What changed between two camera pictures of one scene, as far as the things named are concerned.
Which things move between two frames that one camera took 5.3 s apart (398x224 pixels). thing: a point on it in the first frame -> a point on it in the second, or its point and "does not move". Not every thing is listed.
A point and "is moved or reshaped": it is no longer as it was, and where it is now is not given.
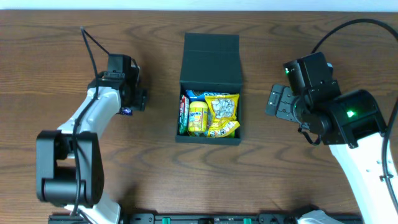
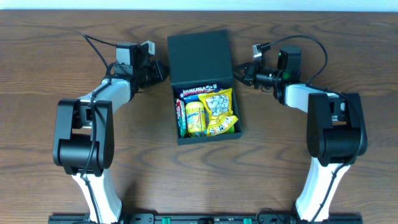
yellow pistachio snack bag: x=223 y=109 is moved or reshaped
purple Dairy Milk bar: x=127 y=111 -> x=198 y=91
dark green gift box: x=211 y=61 is moved or reshaped
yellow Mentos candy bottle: x=198 y=116 does not move
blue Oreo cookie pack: x=199 y=96 is moved or reshaped
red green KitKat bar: x=184 y=115 is moved or reshaped
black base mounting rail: x=207 y=218 does not move
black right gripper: x=280 y=101 -> x=250 y=75
